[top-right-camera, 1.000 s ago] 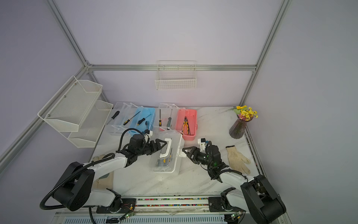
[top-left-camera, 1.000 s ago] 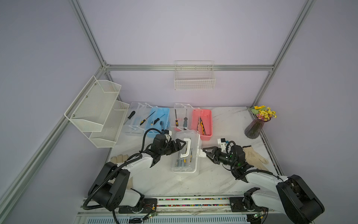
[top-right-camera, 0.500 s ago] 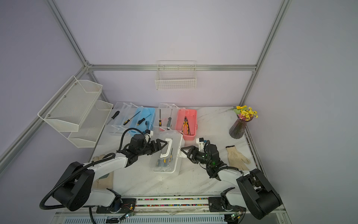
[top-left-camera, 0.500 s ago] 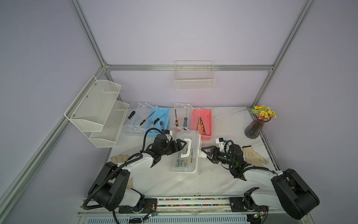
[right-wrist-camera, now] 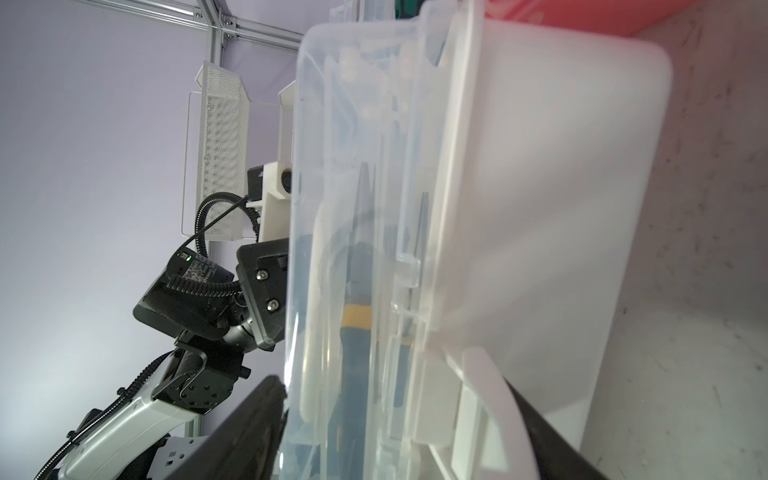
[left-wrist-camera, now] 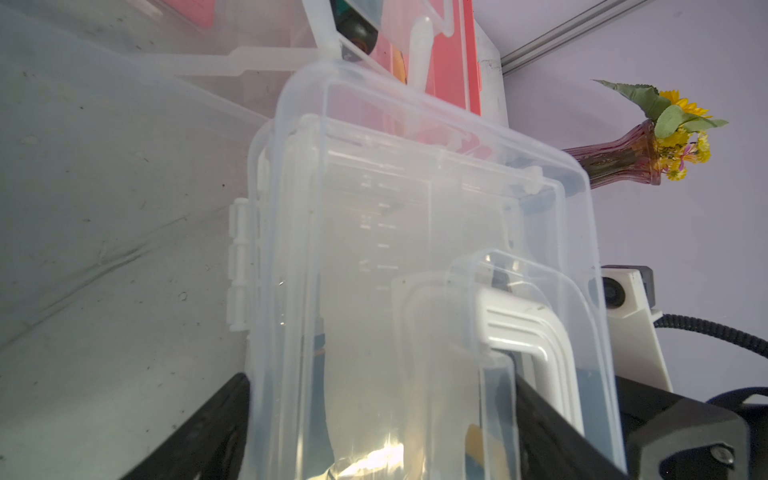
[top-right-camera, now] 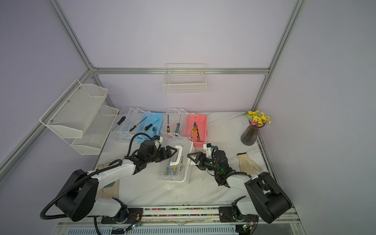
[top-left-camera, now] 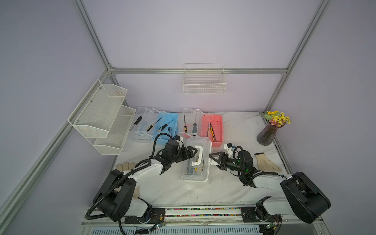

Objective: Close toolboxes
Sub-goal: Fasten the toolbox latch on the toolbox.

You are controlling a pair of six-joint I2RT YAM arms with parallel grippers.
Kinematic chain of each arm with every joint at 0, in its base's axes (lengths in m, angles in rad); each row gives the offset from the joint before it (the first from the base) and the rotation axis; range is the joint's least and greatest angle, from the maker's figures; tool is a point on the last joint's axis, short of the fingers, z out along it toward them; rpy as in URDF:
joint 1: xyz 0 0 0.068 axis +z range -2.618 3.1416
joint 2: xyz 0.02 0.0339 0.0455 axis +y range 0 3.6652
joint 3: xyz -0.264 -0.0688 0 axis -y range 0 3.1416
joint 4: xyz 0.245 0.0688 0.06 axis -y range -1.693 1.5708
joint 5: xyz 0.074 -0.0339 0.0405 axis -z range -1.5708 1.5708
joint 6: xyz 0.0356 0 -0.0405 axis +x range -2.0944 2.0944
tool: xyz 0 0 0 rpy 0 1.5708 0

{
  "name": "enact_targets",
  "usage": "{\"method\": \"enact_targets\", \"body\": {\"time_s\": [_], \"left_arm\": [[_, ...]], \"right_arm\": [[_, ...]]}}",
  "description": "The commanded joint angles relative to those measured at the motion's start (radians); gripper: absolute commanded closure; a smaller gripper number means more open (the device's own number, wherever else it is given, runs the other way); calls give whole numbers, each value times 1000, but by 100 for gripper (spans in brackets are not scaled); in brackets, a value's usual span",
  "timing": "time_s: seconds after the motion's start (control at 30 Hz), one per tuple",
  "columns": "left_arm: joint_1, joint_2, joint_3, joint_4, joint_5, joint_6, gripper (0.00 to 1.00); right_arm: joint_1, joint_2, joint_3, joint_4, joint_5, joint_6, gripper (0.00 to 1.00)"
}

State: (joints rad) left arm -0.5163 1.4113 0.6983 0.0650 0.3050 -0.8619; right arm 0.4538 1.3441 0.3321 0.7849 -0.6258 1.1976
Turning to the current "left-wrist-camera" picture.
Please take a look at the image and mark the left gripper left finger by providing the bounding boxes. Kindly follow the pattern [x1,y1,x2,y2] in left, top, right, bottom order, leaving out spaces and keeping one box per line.
[124,372,250,480]

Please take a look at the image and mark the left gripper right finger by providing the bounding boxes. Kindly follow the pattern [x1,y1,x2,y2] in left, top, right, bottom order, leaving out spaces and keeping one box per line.
[515,376,627,480]

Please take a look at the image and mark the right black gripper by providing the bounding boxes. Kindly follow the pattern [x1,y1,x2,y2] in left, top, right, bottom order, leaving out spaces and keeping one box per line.
[616,377,767,479]

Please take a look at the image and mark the white clear toolbox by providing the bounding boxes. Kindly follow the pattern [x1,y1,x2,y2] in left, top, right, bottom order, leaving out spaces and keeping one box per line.
[228,61,627,479]

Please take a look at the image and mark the pink clear toolbox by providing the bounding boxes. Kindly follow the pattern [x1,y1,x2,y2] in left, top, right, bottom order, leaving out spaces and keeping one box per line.
[136,1,480,123]

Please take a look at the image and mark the purple glass vase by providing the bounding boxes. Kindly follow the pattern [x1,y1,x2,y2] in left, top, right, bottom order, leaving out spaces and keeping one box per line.
[565,120,661,189]

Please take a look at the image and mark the yellow artificial flowers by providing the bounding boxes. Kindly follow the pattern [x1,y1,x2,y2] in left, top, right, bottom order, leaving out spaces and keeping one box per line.
[598,80,728,181]

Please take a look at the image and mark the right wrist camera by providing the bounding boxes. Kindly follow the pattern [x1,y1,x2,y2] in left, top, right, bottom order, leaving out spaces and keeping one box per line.
[601,265,673,392]

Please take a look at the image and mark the grey handle screwdriver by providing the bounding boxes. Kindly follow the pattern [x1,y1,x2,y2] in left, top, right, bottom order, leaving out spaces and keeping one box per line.
[330,0,378,55]

